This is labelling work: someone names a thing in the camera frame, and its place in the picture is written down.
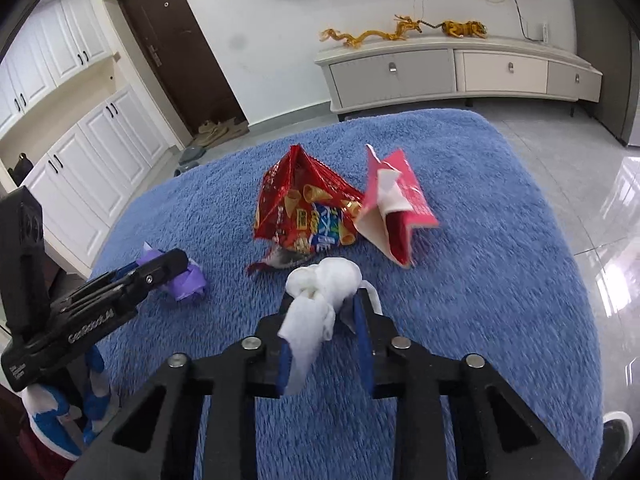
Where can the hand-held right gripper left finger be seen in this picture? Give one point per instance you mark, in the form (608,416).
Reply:
(283,367)

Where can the blue and white garment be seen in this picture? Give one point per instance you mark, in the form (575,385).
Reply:
(50,417)

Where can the golden tiger figurine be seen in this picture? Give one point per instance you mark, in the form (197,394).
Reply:
(465,29)

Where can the white router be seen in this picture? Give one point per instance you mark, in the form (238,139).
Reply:
(544,33)

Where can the dark brown door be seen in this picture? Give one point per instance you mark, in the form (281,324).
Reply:
(175,45)

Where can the grey slippers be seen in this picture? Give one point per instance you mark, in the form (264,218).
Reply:
(191,157)

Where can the grey refrigerator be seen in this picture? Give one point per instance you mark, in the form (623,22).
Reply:
(600,50)

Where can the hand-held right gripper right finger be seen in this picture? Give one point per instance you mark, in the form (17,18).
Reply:
(364,350)

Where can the white cabinets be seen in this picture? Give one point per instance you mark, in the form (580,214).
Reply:
(90,135)

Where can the small grey drawer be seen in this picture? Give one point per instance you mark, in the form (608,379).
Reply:
(575,80)

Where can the golden dragon figurine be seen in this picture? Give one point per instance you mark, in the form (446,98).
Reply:
(372,35)

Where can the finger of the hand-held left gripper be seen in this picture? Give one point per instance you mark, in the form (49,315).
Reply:
(160,270)

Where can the red snack bag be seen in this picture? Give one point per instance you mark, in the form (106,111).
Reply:
(300,210)

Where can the purple wrapper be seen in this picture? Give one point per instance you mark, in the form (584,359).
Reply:
(187,285)

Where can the white tissue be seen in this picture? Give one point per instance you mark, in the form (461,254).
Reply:
(320,295)

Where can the beige shoes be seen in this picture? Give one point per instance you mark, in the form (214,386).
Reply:
(220,132)

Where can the pink paper packet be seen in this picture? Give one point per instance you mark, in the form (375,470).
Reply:
(400,200)

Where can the white television cabinet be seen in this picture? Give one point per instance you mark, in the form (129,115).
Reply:
(450,72)

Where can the white drawer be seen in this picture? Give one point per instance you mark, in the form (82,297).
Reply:
(505,72)

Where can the blue fluffy blanket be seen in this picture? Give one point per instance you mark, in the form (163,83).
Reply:
(475,285)

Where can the wide grey drawer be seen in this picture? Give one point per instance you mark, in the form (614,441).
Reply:
(392,77)

